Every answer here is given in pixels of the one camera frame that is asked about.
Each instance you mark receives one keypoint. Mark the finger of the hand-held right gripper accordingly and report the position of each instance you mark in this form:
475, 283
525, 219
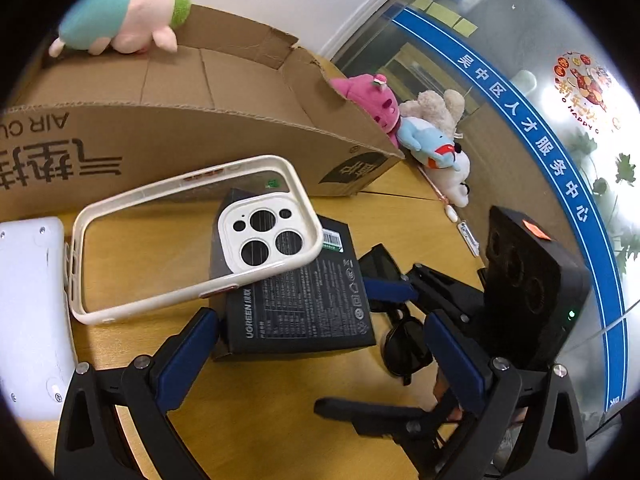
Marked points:
372, 414
390, 290

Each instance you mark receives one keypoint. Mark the cream clear phone case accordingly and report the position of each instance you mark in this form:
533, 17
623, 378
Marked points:
227, 241

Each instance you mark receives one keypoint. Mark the pink and teal plush pig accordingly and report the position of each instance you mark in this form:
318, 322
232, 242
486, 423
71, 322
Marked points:
135, 15

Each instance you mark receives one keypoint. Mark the large cardboard box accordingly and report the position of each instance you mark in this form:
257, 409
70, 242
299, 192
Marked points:
200, 80

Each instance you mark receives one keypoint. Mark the red festive window sticker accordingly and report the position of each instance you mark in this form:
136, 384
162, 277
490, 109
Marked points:
582, 82

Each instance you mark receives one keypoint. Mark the green plant behind glass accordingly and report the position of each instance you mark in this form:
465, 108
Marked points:
617, 175

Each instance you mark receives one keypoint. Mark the white plastic device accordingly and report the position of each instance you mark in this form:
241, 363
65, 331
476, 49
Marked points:
30, 310

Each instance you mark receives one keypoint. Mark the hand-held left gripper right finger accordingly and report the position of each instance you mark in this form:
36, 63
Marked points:
456, 360

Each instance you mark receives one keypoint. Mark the magenta plush toy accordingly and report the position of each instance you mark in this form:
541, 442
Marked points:
370, 97

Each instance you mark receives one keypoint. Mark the blue and white plush dog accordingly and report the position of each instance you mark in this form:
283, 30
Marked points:
425, 140

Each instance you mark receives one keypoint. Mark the beige plush bear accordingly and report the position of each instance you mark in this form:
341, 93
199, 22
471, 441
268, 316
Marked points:
435, 107

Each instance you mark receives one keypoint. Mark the wooden desktop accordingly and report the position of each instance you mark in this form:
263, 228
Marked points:
410, 220

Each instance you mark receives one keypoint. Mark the blue window band sticker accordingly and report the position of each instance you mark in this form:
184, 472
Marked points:
525, 125

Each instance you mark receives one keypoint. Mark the yellow sticky note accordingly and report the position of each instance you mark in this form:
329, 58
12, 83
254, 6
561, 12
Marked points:
445, 10
464, 26
422, 3

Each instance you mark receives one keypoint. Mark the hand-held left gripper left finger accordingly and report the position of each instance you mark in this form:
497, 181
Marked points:
184, 362

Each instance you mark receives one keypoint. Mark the black product box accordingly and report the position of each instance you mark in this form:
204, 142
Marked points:
300, 310

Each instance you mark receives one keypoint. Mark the black sunglasses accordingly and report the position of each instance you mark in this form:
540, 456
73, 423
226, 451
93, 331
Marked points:
405, 350

